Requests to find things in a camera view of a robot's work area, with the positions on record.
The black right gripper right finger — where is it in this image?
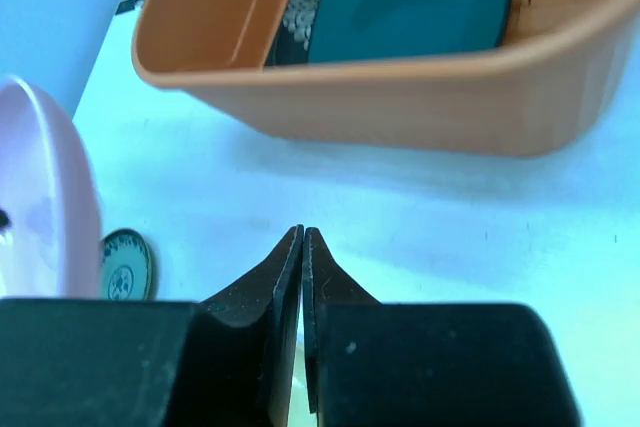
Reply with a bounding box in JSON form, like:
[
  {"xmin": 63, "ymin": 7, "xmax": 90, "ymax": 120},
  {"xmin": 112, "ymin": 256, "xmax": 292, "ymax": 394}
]
[{"xmin": 302, "ymin": 228, "xmax": 581, "ymax": 426}]

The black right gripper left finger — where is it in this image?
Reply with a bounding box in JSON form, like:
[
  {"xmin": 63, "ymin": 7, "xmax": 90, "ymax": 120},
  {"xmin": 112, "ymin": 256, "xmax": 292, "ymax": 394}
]
[{"xmin": 1, "ymin": 226, "xmax": 304, "ymax": 426}]

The pink round plate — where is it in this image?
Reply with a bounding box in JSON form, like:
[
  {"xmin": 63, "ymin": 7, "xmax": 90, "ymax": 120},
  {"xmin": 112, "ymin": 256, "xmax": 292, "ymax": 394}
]
[{"xmin": 1, "ymin": 76, "xmax": 101, "ymax": 298}]

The black square floral plate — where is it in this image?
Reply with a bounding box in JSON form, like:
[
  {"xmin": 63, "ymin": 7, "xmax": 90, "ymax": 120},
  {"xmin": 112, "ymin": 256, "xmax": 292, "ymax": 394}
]
[{"xmin": 264, "ymin": 0, "xmax": 321, "ymax": 67}]

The teal square plate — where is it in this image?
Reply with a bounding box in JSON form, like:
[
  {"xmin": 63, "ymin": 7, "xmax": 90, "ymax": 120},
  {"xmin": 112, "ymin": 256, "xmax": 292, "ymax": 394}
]
[{"xmin": 308, "ymin": 0, "xmax": 511, "ymax": 64}]

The orange plastic bin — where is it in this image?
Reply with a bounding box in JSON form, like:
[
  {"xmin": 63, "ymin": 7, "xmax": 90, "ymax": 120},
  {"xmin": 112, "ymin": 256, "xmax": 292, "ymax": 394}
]
[{"xmin": 132, "ymin": 0, "xmax": 639, "ymax": 156}]

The blue floral round plate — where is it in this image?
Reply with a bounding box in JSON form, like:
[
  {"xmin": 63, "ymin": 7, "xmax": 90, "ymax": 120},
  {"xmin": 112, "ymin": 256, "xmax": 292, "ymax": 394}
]
[{"xmin": 99, "ymin": 228, "xmax": 156, "ymax": 301}]

